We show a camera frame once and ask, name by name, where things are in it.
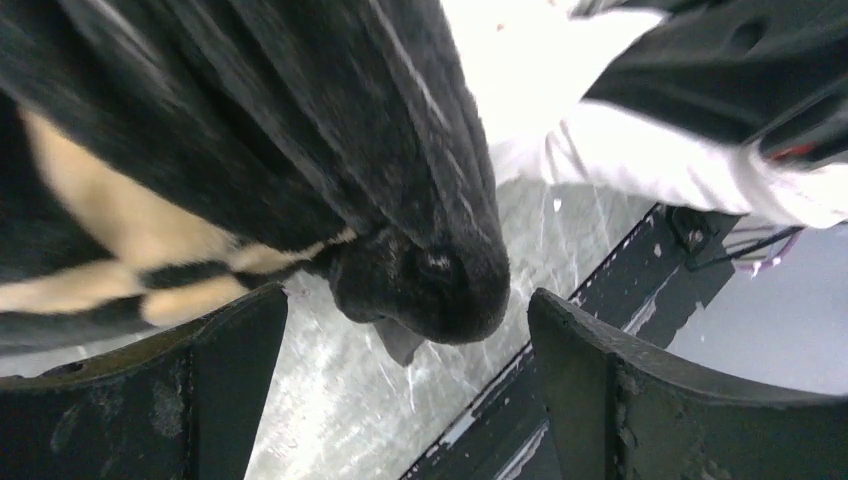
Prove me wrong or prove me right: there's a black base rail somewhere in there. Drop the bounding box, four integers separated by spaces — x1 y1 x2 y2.
397 203 743 480

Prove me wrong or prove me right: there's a white pillow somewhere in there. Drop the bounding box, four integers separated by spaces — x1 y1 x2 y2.
443 1 847 229

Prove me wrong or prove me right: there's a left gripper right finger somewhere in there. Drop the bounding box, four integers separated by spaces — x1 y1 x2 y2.
527 289 847 479

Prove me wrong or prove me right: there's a black pillowcase with beige flowers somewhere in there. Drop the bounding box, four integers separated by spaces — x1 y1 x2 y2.
1 1 510 348

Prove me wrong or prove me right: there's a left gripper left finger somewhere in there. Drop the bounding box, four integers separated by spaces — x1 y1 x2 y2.
1 283 288 479

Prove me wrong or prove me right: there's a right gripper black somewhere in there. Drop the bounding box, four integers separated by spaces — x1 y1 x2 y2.
587 0 847 169

